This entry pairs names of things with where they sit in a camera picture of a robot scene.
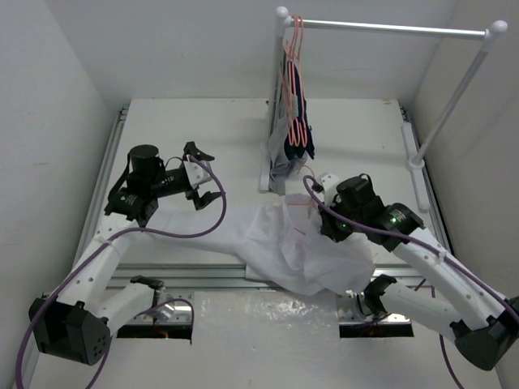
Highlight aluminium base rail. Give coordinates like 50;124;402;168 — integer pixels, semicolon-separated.
34;263;479;325

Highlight dark blue hanging garment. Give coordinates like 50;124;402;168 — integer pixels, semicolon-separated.
281;59;315;160

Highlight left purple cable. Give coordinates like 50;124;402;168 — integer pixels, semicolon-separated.
14;156;227;389

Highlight pink hangers on rack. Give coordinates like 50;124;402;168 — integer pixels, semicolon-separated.
281;15;308;147

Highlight purple cable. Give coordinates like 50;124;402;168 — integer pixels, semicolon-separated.
302;174;516;389
14;156;227;389

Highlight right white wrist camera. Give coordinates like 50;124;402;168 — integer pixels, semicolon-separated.
312;173;341;206

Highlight white clothes rack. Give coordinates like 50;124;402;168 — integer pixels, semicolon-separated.
259;6;508;212

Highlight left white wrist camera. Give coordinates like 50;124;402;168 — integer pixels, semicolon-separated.
182;161;212;190

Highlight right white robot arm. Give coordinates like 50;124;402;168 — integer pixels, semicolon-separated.
311;173;518;371

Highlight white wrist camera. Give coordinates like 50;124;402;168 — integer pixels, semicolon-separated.
182;161;212;190
312;173;341;206

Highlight pink wire hanger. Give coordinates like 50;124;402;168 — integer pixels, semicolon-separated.
287;164;321;236

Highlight grey hanging garment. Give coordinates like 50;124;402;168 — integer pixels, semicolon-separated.
268;96;307;195

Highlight white shirt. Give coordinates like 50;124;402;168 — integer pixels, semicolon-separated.
149;194;375;296

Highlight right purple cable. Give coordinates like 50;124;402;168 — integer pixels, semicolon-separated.
302;174;516;389

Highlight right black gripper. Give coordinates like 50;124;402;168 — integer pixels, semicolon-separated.
318;194;364;242

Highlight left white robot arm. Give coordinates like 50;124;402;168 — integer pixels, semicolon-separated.
28;142;226;365

